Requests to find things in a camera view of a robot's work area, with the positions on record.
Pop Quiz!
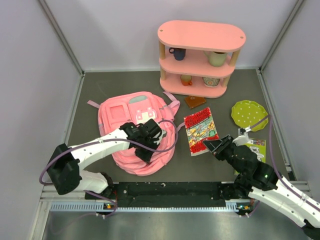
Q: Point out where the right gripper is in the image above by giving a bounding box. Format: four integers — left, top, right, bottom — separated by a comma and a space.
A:
202, 134, 246, 176

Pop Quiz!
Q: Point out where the red patterned book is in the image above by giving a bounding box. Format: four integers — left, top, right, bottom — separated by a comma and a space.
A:
183, 107, 219, 157

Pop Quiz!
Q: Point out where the green cartoon book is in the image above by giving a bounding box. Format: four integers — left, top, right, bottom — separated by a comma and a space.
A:
244, 138, 267, 163

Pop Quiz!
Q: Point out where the pink student backpack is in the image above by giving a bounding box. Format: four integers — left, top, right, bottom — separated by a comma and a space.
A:
87, 91, 180, 176

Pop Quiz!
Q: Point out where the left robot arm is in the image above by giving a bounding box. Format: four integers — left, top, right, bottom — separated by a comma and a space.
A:
46, 119, 167, 199

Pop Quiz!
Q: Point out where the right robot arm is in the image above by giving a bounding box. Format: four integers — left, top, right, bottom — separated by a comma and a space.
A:
203, 135, 320, 240

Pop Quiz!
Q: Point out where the green polka dot plate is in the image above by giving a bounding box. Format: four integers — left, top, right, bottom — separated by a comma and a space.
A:
231, 100, 269, 132

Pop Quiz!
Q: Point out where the brown leather wallet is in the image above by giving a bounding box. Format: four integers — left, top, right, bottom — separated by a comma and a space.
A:
184, 96, 206, 109

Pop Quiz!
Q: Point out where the patterned flower-shaped bowl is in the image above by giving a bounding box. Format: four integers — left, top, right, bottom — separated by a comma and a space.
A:
202, 77, 221, 88

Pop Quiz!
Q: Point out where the orange cup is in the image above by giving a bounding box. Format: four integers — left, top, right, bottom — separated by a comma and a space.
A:
180, 74, 193, 86

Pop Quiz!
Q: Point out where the beige ceramic mug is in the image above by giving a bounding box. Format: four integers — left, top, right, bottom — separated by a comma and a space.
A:
203, 51, 228, 67

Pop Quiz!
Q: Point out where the dark blue mug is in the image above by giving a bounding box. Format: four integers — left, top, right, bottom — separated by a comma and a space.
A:
168, 47, 186, 61

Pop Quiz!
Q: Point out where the pink three-tier wooden shelf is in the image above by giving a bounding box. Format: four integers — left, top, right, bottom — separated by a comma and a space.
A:
157, 20, 246, 98

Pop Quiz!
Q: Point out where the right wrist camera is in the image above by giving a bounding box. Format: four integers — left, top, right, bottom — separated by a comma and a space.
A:
233, 126, 251, 146

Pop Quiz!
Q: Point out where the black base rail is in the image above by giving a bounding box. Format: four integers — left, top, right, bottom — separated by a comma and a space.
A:
99, 181, 240, 208

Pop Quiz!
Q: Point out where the white cable duct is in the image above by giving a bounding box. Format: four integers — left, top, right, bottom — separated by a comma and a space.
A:
50, 199, 252, 213

